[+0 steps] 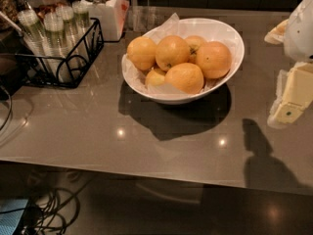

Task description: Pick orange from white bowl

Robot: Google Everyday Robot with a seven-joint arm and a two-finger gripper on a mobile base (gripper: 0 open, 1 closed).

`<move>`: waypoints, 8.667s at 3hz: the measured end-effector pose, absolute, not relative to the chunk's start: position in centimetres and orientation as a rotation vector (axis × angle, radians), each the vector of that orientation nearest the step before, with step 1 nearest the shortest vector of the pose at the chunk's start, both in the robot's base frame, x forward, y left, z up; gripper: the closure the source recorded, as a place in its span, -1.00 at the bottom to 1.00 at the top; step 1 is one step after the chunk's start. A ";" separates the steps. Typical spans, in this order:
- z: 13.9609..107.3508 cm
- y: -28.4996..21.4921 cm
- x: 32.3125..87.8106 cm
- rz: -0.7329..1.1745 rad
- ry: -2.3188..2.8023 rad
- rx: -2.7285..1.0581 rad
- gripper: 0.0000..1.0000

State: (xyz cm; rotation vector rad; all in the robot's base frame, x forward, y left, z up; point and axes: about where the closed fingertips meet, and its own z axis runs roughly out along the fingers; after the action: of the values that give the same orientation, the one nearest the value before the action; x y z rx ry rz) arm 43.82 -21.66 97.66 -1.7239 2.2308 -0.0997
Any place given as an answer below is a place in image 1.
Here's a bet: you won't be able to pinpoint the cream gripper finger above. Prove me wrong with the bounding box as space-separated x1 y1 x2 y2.
267 62 313 129
264 20 288 44

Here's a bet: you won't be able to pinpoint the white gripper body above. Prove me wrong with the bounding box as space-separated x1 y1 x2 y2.
284 0 313 63

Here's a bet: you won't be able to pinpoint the white paper bowl liner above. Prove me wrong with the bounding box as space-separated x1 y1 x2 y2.
121 12 242 96

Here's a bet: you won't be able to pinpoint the small orange at bottom left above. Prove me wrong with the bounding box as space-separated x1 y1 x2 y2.
145 68 166 86

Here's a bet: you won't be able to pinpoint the white lidded canister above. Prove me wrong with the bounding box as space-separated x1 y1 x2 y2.
82 0 129 42

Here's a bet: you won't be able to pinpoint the clear plastic cup stack right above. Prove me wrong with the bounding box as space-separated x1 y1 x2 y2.
72 1 90 60

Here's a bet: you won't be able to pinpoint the clear plastic cup stack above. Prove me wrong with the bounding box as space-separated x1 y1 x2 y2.
18 9 51 72
56 6 79 49
72 1 90 60
44 13 70 82

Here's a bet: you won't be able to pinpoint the clear plastic cup stack back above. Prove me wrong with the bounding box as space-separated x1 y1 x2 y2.
56 6 79 49

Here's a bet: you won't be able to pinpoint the clear plastic cup stack middle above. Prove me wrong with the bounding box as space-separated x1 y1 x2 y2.
44 13 70 82

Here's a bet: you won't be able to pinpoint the clear plastic cup stack left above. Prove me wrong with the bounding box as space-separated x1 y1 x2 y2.
18 9 51 72

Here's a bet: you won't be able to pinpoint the blue box on floor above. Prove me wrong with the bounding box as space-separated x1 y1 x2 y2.
0 199 28 235

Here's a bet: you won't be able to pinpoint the black wire basket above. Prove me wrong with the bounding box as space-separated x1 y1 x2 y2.
16 18 105 88

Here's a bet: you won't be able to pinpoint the tangled black cables on floor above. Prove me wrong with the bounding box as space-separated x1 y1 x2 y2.
19 169 96 235

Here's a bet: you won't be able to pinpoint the black cable on left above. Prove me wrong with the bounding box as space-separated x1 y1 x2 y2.
0 83 14 132

